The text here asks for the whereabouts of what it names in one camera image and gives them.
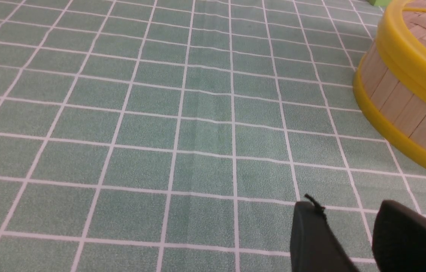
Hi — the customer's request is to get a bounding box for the yellow rimmed woven steamer lid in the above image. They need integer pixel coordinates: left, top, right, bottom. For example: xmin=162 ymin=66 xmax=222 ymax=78
xmin=375 ymin=0 xmax=426 ymax=102

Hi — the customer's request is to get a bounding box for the yellow rimmed wooden steamer base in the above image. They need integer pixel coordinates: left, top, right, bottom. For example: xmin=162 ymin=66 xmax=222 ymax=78
xmin=353 ymin=42 xmax=426 ymax=169

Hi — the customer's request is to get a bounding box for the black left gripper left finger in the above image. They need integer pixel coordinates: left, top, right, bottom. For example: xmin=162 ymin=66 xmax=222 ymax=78
xmin=290 ymin=194 xmax=359 ymax=272

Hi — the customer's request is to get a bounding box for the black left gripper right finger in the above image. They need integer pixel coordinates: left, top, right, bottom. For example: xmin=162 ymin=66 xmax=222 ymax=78
xmin=372 ymin=200 xmax=426 ymax=272

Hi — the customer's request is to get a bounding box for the green checkered tablecloth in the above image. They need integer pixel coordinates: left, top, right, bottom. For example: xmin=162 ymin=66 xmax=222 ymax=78
xmin=0 ymin=0 xmax=426 ymax=272

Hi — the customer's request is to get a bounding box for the light green object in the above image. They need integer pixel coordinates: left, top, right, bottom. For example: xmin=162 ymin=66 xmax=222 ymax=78
xmin=367 ymin=0 xmax=392 ymax=7

